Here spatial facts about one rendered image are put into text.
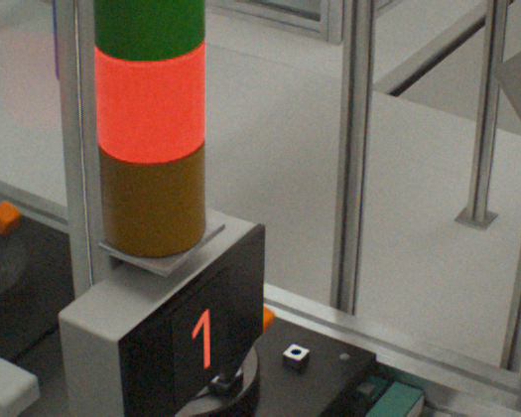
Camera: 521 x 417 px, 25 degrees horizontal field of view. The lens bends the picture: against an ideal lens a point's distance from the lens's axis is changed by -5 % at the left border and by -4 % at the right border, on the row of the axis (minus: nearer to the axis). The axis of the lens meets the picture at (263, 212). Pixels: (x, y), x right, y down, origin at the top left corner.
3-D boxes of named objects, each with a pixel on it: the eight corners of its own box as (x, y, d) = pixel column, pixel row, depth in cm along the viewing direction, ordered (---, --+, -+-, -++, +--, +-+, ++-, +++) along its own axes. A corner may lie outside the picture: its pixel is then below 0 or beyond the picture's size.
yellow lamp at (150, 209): (225, 221, 59) (225, 131, 57) (165, 270, 55) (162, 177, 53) (143, 192, 61) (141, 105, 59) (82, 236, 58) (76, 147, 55)
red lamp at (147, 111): (225, 129, 56) (226, 35, 54) (162, 175, 53) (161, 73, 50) (141, 103, 59) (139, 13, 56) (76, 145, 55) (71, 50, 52)
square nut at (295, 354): (309, 359, 96) (310, 349, 96) (299, 369, 95) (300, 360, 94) (292, 352, 97) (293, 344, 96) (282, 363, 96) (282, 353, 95)
